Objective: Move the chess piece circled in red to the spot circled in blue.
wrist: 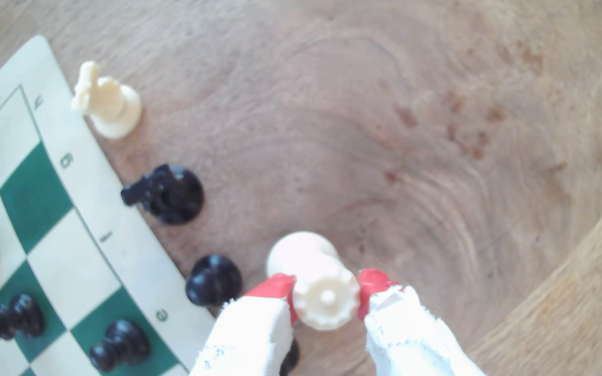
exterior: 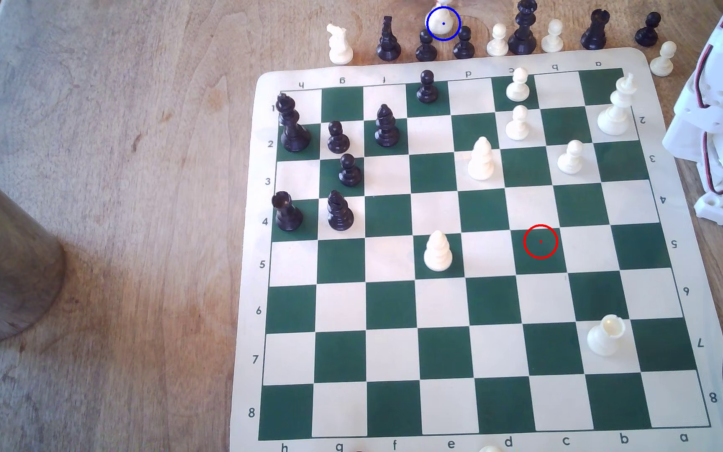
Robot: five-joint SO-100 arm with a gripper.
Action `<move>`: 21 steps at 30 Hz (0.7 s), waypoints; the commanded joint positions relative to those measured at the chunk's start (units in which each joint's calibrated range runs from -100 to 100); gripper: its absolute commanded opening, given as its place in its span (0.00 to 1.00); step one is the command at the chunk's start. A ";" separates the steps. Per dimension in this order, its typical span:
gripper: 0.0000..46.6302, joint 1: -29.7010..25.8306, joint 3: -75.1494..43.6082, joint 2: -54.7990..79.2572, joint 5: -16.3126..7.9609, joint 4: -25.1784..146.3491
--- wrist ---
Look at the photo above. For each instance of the black chess pawn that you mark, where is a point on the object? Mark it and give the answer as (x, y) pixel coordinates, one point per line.
(291, 359)
(214, 280)
(126, 342)

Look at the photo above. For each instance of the white chess queen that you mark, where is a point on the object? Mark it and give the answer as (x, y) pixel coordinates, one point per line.
(306, 261)

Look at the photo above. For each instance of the black chess bishop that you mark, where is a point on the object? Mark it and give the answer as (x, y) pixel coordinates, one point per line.
(21, 314)

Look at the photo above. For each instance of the white chess knight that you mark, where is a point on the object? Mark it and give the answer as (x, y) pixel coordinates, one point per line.
(107, 104)

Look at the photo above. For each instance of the green and white chess mat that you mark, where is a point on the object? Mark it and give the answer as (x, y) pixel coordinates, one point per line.
(71, 271)

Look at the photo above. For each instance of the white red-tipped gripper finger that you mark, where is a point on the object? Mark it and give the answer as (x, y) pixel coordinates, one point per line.
(410, 339)
(248, 339)

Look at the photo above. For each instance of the black chess knight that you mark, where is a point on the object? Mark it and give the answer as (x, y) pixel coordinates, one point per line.
(173, 196)

